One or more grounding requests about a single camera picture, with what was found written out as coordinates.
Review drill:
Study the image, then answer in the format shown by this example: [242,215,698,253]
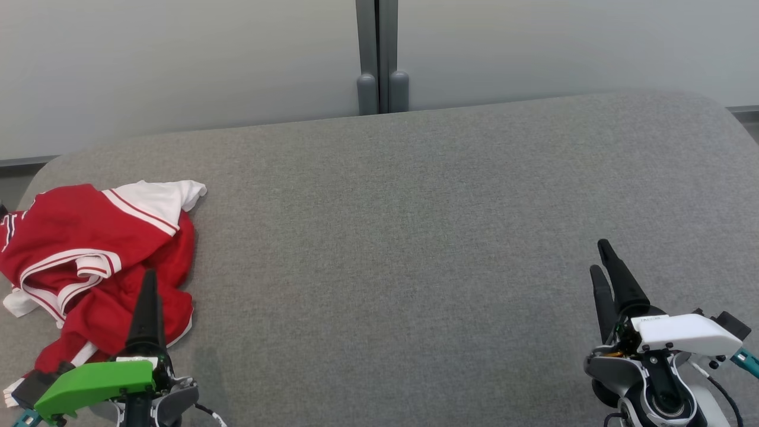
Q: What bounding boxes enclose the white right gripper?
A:
[590,239,743,356]

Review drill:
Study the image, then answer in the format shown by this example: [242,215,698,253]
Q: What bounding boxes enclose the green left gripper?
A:
[34,269,177,427]

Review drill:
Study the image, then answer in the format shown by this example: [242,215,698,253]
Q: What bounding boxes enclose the red shorts with white stripe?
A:
[3,237,196,410]

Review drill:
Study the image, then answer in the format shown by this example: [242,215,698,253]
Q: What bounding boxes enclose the red white lettered jersey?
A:
[0,180,208,330]

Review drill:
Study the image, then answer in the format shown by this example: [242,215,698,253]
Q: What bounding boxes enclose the grey fabric sofa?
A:
[0,89,759,427]

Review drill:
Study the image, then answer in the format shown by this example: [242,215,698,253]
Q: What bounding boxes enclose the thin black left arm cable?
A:
[194,403,227,427]

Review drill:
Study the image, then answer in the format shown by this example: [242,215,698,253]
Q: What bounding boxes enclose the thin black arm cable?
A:
[194,403,227,427]
[688,361,745,427]

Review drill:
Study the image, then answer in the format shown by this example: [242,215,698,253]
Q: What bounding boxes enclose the right cable with teal plug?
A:
[729,349,759,380]

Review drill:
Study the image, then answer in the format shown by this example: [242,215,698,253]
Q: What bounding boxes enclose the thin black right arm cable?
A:
[688,361,745,427]

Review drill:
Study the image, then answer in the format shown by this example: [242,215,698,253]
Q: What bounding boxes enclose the grey partition post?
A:
[355,0,411,115]

